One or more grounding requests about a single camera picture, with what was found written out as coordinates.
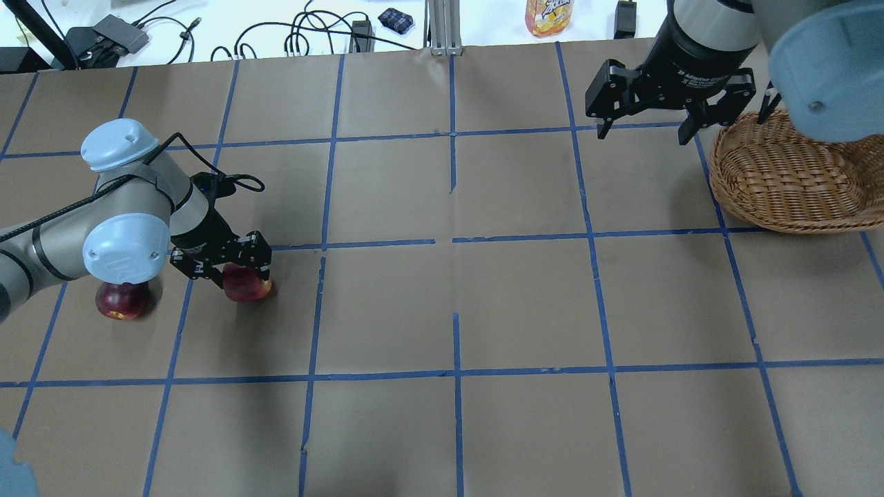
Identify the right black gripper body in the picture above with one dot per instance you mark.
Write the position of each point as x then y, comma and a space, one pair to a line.
682, 61

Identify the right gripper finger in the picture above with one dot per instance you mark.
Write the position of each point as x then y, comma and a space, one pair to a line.
737, 92
612, 95

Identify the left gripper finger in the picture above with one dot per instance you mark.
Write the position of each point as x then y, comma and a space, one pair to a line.
194, 269
256, 254

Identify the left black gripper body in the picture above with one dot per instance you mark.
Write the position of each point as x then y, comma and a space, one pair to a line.
204, 237

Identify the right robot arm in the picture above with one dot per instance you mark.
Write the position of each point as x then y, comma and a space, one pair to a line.
825, 64

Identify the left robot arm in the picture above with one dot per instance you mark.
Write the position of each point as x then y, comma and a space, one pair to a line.
144, 213

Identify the wicker basket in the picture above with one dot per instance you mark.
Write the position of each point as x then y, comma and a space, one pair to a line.
770, 175

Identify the dark red apple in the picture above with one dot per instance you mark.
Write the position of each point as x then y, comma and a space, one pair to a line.
124, 301

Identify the black power adapter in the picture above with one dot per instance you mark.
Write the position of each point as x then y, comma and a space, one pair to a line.
625, 20

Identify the orange juice bottle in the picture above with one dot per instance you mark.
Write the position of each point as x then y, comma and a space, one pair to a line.
548, 18

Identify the dark blue checkered pouch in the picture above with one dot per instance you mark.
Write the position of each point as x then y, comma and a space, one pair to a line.
396, 20

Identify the grey hub device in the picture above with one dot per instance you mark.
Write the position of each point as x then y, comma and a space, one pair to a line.
122, 33

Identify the black electronics box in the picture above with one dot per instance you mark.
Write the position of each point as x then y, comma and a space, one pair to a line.
93, 50

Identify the black power brick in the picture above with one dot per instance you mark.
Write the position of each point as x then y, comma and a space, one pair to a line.
361, 40

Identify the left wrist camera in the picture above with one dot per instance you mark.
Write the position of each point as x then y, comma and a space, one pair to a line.
213, 185

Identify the aluminium frame post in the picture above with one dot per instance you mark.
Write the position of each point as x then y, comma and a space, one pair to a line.
443, 28

